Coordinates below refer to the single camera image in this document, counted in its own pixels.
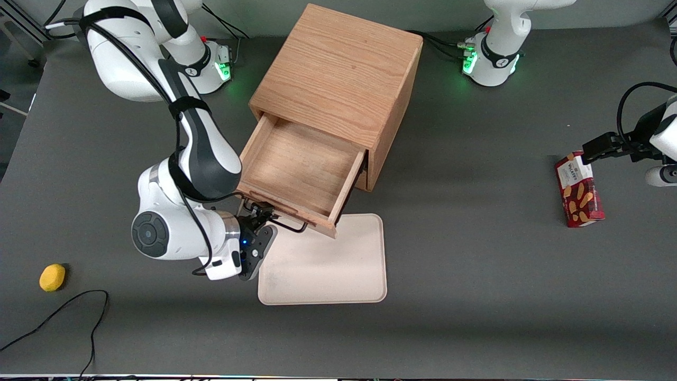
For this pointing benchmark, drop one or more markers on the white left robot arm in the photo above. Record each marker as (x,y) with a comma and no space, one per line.
(497,58)

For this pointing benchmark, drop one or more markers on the yellow lemon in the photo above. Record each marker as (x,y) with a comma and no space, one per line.
(52,278)

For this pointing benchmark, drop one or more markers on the oak wooden cabinet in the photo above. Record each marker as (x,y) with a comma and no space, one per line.
(338,63)

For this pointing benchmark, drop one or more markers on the cream plastic tray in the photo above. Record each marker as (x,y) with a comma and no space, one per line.
(328,270)

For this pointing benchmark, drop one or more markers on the red tartan shortbread box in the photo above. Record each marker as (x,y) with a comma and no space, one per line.
(581,196)

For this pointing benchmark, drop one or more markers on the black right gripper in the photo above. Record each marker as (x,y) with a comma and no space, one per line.
(247,225)

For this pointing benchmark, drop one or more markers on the aluminium frame profile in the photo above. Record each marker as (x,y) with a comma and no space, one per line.
(21,24)

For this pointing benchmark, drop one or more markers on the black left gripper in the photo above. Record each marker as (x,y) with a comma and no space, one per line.
(639,144)

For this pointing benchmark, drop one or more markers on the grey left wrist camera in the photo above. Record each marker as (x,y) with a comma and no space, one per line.
(661,175)

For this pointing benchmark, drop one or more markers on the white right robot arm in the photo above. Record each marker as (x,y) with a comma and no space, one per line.
(132,63)

